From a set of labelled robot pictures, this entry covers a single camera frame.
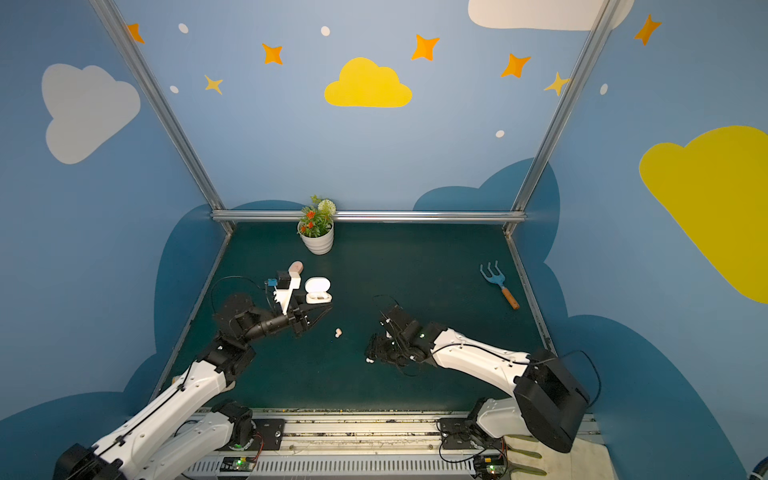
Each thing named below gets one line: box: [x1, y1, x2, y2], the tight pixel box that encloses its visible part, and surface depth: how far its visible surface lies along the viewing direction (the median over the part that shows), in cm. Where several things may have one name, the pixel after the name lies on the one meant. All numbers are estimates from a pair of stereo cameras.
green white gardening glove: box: [503, 434, 619, 480], surface depth 71 cm
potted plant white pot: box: [297, 195, 337, 255], surface depth 107 cm
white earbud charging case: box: [304, 276, 333, 304], surface depth 70 cm
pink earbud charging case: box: [288, 260, 304, 277], surface depth 109 cm
